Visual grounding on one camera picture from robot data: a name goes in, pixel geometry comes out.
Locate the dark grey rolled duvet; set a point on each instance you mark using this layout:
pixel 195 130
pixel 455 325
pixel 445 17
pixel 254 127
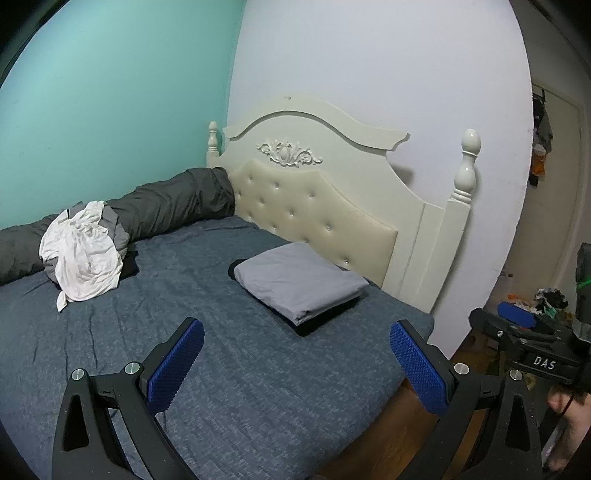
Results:
pixel 175 203

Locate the person's right hand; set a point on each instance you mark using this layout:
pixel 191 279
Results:
pixel 570 415

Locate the cream tufted headboard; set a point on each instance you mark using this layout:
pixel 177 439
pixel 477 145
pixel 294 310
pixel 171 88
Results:
pixel 360 194

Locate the bed with blue sheet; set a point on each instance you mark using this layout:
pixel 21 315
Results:
pixel 231 392

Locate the white t-shirt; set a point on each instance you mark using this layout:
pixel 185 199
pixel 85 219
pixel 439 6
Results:
pixel 83 258

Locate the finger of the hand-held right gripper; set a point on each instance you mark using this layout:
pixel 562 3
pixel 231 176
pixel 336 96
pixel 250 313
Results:
pixel 519 316
pixel 489 325

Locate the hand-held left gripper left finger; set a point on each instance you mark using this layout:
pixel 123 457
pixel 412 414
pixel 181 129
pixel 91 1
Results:
pixel 178 364

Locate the colourful clutter pile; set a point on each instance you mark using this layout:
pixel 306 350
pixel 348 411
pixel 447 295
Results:
pixel 549 300

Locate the hanging clothes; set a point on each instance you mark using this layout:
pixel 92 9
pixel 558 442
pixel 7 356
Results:
pixel 541 138

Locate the small black garment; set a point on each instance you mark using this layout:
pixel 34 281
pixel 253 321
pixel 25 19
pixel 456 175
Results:
pixel 130 265

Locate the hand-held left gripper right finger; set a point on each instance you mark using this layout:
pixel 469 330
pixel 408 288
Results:
pixel 415 364

